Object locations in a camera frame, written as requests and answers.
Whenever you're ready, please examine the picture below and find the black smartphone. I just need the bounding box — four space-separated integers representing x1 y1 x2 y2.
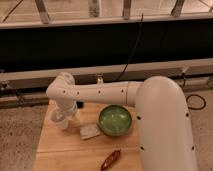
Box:
77 102 84 108

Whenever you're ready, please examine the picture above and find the white ceramic cup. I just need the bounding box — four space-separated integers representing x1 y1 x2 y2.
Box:
50 110 68 130

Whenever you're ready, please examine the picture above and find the white sponge block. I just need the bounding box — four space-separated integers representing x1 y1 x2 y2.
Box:
80 124 100 140

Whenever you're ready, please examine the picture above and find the clear glass bottle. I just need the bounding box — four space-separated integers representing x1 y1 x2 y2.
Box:
97 74 104 84

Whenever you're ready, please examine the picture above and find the black floor cable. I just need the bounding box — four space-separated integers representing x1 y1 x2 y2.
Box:
181 71 207 111

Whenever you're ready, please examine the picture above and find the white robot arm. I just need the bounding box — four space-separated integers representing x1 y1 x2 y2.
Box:
46 72 198 171

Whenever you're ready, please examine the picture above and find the black hanging cable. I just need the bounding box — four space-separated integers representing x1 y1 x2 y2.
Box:
113 13 144 84

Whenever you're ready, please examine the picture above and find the green ceramic bowl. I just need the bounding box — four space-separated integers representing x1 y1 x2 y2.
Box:
98 105 132 136

